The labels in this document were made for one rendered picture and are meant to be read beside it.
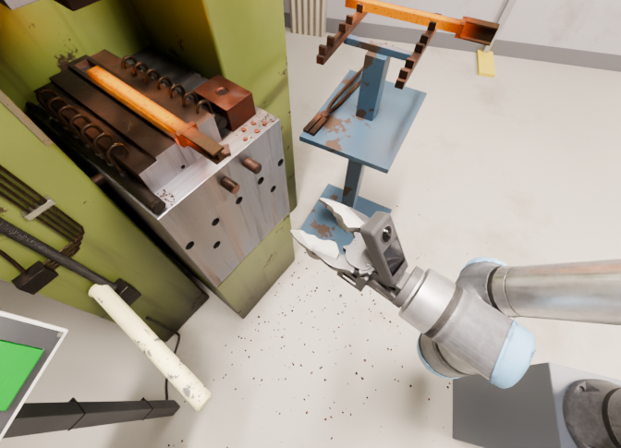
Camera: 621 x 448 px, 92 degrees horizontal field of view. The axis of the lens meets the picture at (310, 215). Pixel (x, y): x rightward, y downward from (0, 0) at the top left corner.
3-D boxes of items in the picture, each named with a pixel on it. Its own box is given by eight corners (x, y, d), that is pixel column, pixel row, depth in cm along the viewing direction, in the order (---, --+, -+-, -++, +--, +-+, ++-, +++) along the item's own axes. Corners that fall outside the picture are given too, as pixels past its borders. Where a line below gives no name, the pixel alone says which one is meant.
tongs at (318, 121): (384, 44, 122) (385, 42, 121) (394, 47, 121) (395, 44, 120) (302, 131, 96) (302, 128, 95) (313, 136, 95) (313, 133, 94)
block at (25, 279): (59, 274, 69) (44, 268, 65) (33, 295, 66) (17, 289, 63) (53, 267, 70) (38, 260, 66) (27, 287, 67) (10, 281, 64)
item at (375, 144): (425, 97, 108) (427, 92, 106) (386, 174, 90) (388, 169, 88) (349, 74, 115) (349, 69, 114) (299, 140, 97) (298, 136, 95)
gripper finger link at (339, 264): (309, 262, 48) (362, 280, 46) (309, 258, 47) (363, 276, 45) (318, 237, 50) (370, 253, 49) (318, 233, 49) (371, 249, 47)
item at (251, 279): (295, 260, 154) (290, 211, 114) (243, 320, 139) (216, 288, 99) (220, 204, 172) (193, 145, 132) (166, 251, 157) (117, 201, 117)
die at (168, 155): (222, 140, 72) (212, 112, 65) (153, 194, 64) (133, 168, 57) (120, 75, 86) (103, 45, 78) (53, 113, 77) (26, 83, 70)
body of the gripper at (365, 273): (332, 273, 53) (391, 316, 49) (335, 254, 46) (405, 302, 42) (356, 243, 56) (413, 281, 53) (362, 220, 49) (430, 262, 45)
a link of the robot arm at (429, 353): (475, 340, 59) (510, 327, 49) (448, 392, 55) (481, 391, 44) (432, 309, 62) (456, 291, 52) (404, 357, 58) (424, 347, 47)
